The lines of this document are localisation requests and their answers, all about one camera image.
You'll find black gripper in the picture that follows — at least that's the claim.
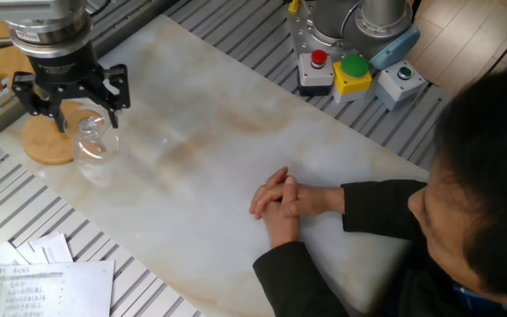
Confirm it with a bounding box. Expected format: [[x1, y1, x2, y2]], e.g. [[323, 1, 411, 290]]
[[11, 41, 132, 133]]

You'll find round wooden glass rack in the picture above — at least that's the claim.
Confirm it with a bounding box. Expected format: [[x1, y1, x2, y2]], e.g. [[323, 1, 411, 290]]
[[0, 20, 100, 166]]

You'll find clear stemmed glass cup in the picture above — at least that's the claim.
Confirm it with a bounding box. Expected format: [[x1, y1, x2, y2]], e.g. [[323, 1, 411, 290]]
[[62, 104, 121, 188]]

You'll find right forearm dark sleeve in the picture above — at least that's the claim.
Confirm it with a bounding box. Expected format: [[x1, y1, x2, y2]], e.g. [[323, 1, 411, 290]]
[[340, 179, 429, 242]]

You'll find left forearm dark sleeve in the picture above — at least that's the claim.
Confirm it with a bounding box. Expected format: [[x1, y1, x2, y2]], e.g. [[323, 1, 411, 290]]
[[252, 240, 351, 317]]

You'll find person's left hand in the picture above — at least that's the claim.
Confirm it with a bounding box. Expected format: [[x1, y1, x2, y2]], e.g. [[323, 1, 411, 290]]
[[261, 203, 302, 250]]

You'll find person's right hand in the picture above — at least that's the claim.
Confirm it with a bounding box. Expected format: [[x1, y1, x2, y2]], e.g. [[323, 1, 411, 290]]
[[248, 166, 346, 220]]

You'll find white marble pattern mat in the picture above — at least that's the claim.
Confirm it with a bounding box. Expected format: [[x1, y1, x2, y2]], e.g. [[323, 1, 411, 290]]
[[0, 14, 430, 317]]

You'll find white paper sheet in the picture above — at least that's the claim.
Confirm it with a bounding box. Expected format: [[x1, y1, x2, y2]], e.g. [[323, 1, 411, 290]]
[[0, 240, 33, 268], [28, 232, 74, 265]]

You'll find printed paper sheet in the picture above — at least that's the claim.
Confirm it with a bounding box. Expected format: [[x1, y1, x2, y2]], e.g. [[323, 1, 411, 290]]
[[0, 260, 116, 317]]

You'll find grey box red button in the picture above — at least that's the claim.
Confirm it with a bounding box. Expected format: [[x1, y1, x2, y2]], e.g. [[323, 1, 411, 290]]
[[297, 48, 336, 97]]

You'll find yellow box green button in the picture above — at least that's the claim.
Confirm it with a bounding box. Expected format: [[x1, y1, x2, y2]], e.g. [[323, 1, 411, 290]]
[[332, 55, 374, 105]]

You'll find grey box small green button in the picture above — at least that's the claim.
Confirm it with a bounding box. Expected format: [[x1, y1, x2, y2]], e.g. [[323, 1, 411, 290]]
[[374, 60, 430, 113]]

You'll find person's torso dark jacket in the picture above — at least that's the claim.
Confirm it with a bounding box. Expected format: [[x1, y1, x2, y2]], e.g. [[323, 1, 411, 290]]
[[345, 228, 507, 317]]

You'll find person's head black hair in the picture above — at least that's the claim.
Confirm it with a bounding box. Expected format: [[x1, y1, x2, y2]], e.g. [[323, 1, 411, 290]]
[[407, 68, 507, 317]]

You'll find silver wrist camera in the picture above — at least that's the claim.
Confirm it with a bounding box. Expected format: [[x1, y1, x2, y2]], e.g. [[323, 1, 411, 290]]
[[0, 0, 56, 24]]

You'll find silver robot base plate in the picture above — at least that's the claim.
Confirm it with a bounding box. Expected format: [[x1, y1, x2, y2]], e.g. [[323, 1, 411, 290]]
[[286, 0, 386, 63]]

